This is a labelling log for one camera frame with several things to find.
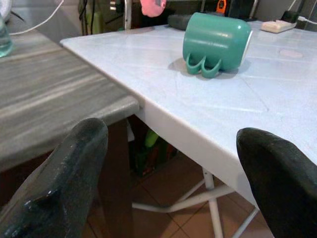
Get white metal table leg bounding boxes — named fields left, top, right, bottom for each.
left=132, top=167, right=261, bottom=238

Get pink round device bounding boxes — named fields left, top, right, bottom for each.
left=140, top=0, right=167, bottom=17

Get white power strip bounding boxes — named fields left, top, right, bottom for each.
left=261, top=20, right=297, bottom=34

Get clear plastic water bottle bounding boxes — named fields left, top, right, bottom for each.
left=0, top=12, right=13, bottom=58

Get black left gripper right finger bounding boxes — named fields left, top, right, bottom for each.
left=236, top=127, right=317, bottom=238

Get black cylindrical handle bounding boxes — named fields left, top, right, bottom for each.
left=167, top=14, right=194, bottom=31

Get black plug adapter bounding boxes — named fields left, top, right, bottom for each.
left=282, top=10, right=300, bottom=23

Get white appliance cable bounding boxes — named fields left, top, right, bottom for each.
left=9, top=0, right=65, bottom=35

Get green plastic mug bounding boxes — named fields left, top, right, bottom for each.
left=182, top=12, right=253, bottom=79

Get orange and black device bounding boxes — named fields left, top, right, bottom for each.
left=215, top=0, right=230, bottom=13

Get white power strip cable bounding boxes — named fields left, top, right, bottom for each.
left=297, top=16, right=317, bottom=25

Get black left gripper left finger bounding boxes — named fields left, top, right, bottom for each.
left=0, top=118, right=109, bottom=238

